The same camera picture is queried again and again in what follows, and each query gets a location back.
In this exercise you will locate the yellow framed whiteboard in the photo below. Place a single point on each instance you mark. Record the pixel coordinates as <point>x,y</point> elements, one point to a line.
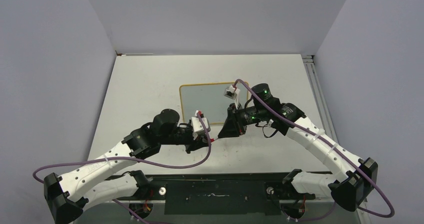
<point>206,97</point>

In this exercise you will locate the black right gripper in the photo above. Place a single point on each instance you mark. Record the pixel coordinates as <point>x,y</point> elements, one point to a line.
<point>234,126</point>

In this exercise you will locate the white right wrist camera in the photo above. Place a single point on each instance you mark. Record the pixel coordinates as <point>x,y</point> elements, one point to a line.
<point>233,93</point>

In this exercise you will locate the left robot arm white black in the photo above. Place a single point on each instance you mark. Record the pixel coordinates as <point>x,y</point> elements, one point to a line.
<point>70,194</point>

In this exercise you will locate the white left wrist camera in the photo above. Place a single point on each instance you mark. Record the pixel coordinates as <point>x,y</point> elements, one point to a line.
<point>197,128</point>

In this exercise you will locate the aluminium rail right side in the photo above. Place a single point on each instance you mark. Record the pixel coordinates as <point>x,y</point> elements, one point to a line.
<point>328,126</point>

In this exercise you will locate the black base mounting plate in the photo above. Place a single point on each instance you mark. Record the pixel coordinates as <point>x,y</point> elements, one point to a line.
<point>224,194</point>

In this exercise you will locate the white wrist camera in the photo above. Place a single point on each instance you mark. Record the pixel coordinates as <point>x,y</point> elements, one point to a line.
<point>197,128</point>
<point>233,93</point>

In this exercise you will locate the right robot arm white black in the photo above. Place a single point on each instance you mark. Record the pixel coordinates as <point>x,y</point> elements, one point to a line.
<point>349,180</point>

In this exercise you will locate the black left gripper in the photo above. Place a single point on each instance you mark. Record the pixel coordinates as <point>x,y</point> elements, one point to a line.
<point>193,144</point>

